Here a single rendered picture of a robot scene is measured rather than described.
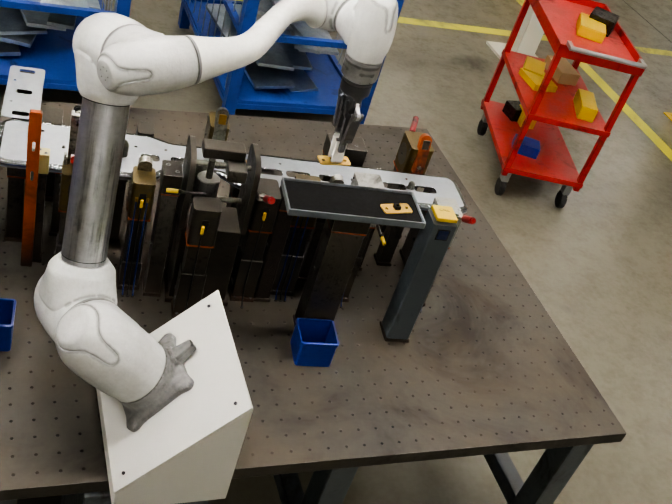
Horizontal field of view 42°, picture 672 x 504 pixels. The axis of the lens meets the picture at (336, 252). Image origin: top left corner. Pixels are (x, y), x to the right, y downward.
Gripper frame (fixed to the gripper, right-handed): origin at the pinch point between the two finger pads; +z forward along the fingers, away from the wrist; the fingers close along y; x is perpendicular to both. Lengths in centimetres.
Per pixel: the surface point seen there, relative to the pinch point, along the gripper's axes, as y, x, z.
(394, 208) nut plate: 9.3, 16.2, 12.1
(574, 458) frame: 49, 81, 76
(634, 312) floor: -65, 212, 133
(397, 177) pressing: -28, 37, 29
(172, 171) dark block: -9.4, -38.6, 15.4
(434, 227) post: 12.7, 27.8, 15.7
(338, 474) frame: 49, 3, 70
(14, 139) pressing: -38, -75, 27
